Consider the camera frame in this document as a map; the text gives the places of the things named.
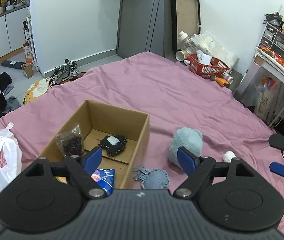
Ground small open cardboard box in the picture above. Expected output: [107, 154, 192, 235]
[21, 63, 34, 79]

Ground red plastic basket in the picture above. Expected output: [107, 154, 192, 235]
[187, 54, 230, 79]

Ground yellow white bag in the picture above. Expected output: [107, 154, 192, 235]
[23, 79, 50, 105]

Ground white plastic bag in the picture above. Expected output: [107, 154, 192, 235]
[197, 31, 239, 69]

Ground small drawer organizer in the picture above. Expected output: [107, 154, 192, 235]
[258, 23, 284, 59]

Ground brown cardboard box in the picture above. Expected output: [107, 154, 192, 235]
[39, 100, 151, 190]

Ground pair of sneakers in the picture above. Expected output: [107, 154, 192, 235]
[48, 59, 81, 87]

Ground plush hamburger toy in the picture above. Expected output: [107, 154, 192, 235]
[54, 177, 68, 184]

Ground fluffy blue plush toy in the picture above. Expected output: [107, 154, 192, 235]
[168, 127, 203, 168]

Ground blue tissue pack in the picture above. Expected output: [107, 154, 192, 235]
[91, 168, 115, 196]

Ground black fabric pouch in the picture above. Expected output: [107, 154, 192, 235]
[99, 135, 127, 157]

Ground grey desk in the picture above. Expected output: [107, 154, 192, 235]
[235, 48, 284, 128]

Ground large clear plastic jar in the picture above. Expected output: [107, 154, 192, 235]
[178, 31, 209, 55]

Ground blue denim fabric piece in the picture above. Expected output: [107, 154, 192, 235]
[133, 166, 170, 190]

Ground orange bottle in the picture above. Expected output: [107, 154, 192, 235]
[215, 77, 230, 88]

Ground grey door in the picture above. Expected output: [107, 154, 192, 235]
[117, 0, 171, 58]

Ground pink bed sheet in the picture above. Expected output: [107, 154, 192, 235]
[0, 52, 284, 234]

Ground framed cork board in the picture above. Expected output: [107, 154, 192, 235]
[170, 0, 201, 52]

